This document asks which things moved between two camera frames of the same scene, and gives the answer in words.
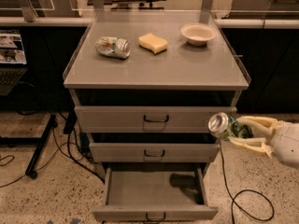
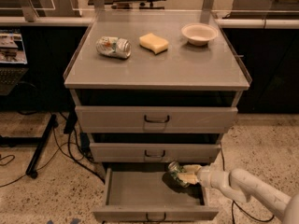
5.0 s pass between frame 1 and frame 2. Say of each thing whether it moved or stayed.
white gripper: moved
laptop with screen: stayed
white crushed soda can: stayed
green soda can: moved
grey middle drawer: stayed
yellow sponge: stayed
